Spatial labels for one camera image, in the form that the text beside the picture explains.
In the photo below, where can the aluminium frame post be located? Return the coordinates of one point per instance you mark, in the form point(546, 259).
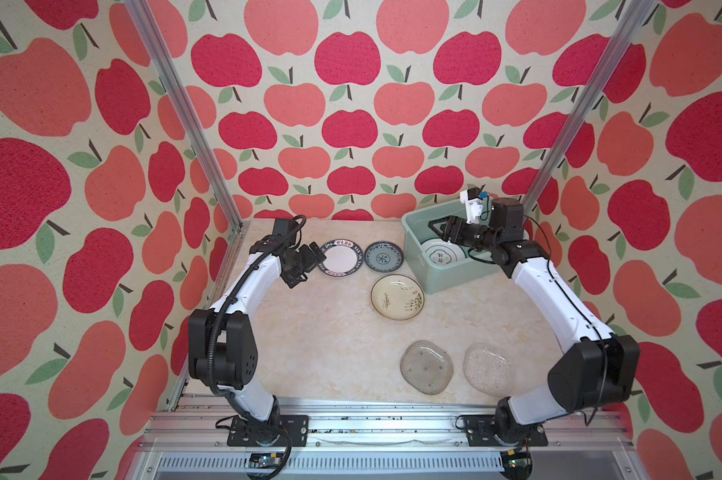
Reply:
point(147, 27)
point(636, 14)

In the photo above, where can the small blue patterned plate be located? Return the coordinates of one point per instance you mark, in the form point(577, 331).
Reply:
point(384, 257)

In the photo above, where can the black rimmed white plate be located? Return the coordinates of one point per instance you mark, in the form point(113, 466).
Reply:
point(342, 258)

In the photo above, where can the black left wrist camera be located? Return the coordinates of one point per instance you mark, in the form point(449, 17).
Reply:
point(285, 230)

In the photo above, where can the green circuit board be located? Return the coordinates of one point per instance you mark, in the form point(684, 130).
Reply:
point(265, 461)

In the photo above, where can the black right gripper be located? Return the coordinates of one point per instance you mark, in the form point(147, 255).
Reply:
point(452, 225)

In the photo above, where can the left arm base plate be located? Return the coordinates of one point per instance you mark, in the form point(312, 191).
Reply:
point(291, 431)

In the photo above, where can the clear glass plate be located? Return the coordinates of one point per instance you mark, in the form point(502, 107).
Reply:
point(489, 370)

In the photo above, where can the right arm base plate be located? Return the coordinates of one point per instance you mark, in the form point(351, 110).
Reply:
point(490, 431)

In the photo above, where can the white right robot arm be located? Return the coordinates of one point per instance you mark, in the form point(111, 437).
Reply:
point(598, 366)

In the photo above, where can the left aluminium frame post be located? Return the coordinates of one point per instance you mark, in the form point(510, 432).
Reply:
point(147, 27)

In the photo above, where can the mint green plastic bin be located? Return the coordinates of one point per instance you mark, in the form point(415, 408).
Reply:
point(431, 277)

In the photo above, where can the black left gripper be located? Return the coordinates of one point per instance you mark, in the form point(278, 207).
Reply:
point(312, 260)

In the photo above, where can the grey glass plate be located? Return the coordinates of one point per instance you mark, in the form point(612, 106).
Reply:
point(426, 367)

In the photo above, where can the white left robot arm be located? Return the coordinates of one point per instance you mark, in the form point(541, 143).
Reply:
point(222, 350)

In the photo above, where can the right aluminium frame post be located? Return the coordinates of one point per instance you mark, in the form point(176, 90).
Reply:
point(636, 14)

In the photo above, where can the white plate with green rings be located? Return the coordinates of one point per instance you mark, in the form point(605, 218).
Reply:
point(441, 252)

